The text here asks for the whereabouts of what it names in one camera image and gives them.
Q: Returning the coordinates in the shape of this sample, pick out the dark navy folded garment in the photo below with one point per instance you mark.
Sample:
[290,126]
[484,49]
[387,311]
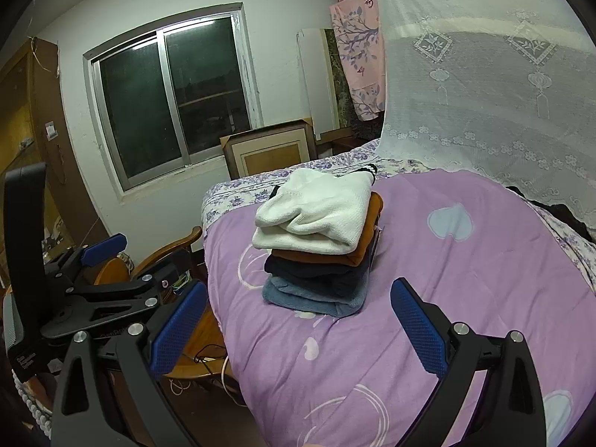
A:
[296,271]

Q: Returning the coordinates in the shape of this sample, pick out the sliding glass window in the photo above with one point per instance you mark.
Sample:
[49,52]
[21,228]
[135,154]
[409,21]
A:
[165,93]

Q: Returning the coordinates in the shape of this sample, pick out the floral purple white bedsheet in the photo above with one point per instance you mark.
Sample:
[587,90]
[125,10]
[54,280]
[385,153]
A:
[255,189]

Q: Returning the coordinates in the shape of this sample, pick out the brown wooden wardrobe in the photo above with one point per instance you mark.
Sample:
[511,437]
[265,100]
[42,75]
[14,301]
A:
[31,97]

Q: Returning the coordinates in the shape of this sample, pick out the wooden chair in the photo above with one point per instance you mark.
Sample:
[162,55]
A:
[204,356]

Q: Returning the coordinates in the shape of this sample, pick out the wooden framed headboard panel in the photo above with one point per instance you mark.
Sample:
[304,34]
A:
[268,148]

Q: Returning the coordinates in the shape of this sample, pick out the pink floral hanging cloth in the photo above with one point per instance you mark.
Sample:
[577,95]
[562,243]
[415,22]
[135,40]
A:
[360,45]

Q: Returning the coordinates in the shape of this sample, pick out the white lace mosquito net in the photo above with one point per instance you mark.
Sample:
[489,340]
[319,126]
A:
[504,88]

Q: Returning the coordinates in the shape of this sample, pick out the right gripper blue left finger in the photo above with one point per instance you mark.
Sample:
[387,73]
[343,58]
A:
[86,409]

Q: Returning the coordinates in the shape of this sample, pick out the blue folded garment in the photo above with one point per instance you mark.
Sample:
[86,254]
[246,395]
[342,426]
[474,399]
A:
[336,296]

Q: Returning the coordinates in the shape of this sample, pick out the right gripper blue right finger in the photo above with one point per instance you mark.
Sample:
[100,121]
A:
[509,410]

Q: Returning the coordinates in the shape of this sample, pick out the white sweater with black stripes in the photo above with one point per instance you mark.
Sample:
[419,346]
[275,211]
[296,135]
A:
[316,212]

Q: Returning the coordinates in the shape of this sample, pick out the purple bed blanket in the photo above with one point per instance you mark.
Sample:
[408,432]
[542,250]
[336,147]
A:
[477,329]

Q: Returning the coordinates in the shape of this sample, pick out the white wall switch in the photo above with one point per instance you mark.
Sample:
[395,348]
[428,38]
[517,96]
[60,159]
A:
[50,131]

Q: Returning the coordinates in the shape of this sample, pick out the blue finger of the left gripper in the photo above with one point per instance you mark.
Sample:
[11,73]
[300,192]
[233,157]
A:
[99,309]
[78,266]

